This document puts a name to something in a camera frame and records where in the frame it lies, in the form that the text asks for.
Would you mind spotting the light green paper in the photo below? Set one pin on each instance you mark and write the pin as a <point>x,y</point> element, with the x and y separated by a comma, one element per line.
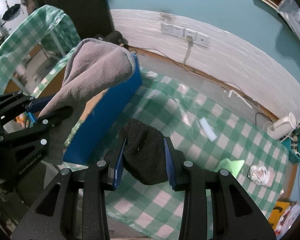
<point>233,166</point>

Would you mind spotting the teal plastic basket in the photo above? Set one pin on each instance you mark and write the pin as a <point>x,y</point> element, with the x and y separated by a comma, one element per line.
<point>292,144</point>

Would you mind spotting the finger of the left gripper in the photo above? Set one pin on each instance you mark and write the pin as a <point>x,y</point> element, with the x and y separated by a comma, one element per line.
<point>38,103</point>
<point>54,118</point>

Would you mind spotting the white electric kettle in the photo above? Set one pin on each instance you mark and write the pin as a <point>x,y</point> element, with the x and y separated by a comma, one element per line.
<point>282,127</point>

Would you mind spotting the white plastic strip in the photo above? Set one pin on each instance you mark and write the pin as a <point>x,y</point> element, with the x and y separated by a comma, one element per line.
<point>240,97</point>

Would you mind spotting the green checkered side cover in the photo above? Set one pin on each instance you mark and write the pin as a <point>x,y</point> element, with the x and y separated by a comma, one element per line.
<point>49,26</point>

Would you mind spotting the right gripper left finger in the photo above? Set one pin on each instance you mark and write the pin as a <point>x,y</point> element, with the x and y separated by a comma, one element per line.
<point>53,214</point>

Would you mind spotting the blue cardboard box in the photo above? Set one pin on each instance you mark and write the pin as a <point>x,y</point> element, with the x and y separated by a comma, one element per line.
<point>99,115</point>

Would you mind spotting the black sponge cloth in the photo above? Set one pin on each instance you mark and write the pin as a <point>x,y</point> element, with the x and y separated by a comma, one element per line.
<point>144,153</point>

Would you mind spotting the white wall socket strip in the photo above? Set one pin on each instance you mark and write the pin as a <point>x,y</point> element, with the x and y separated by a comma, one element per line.
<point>185,34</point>

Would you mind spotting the yellow black package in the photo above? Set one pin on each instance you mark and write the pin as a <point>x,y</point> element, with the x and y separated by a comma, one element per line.
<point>278,210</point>

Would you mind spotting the crumpled white plastic bag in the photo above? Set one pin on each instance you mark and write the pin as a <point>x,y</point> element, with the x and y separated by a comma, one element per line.
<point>261,176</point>

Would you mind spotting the white foam tube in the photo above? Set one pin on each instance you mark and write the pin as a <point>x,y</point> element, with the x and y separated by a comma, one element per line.
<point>208,130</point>

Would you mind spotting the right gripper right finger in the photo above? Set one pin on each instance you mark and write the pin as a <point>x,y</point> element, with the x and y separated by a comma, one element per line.
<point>235,214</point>

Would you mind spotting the silver foil curtain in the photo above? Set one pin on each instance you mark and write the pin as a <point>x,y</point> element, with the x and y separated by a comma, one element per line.
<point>290,12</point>

